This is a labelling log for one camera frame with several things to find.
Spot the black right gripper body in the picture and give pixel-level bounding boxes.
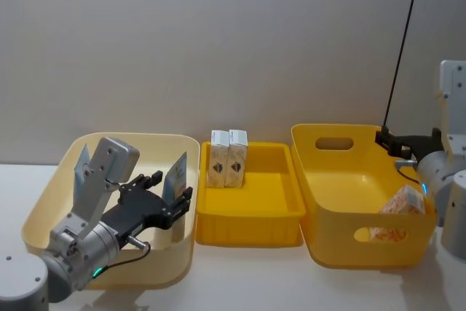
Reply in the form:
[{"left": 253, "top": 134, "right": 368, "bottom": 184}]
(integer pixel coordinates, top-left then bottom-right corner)
[{"left": 395, "top": 127, "right": 446, "bottom": 162}]

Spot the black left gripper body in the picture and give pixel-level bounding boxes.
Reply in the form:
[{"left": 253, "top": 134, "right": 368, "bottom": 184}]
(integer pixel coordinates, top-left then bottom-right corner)
[{"left": 100, "top": 175, "right": 174, "bottom": 251}]

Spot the blue small carton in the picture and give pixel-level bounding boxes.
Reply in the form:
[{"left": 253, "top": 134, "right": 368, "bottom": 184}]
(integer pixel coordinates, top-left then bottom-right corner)
[{"left": 161, "top": 151, "right": 189, "bottom": 208}]

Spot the beige small carton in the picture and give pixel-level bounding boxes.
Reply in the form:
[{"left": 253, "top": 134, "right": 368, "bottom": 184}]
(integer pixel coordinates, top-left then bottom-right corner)
[
  {"left": 207, "top": 129, "right": 230, "bottom": 189},
  {"left": 224, "top": 128, "right": 250, "bottom": 189}
]

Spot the orange patterned small carton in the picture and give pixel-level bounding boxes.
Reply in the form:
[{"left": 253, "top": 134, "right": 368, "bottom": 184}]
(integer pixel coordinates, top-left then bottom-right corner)
[{"left": 368, "top": 184, "right": 427, "bottom": 243}]

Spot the shallow yellow plastic tray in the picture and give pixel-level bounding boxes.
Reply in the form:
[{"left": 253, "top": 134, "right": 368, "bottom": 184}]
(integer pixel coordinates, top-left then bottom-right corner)
[{"left": 195, "top": 140, "right": 307, "bottom": 248}]

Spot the cream plastic bin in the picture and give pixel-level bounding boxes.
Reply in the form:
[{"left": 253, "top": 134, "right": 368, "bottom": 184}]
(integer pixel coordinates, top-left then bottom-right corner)
[{"left": 20, "top": 131, "right": 200, "bottom": 291}]

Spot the right gripper cable with plug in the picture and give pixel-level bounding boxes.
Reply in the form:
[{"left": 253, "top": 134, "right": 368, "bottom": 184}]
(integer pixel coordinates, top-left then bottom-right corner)
[{"left": 395, "top": 158, "right": 425, "bottom": 185}]

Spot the gripper cable with plug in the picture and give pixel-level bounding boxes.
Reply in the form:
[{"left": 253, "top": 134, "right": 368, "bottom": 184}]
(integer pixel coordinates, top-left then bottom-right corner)
[
  {"left": 395, "top": 158, "right": 425, "bottom": 185},
  {"left": 97, "top": 236, "right": 152, "bottom": 272}
]

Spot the left gripper cable with plug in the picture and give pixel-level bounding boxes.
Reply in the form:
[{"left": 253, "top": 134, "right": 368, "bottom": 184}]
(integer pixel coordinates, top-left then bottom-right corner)
[{"left": 97, "top": 236, "right": 152, "bottom": 272}]

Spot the yellow plastic bin with handles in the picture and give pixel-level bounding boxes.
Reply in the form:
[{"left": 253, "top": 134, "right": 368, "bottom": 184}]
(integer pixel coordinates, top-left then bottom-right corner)
[{"left": 290, "top": 122, "right": 438, "bottom": 272}]

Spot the thin black hanging cable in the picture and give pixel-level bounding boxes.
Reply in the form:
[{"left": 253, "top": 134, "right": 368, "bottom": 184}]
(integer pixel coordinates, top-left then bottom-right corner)
[{"left": 382, "top": 0, "right": 424, "bottom": 130}]

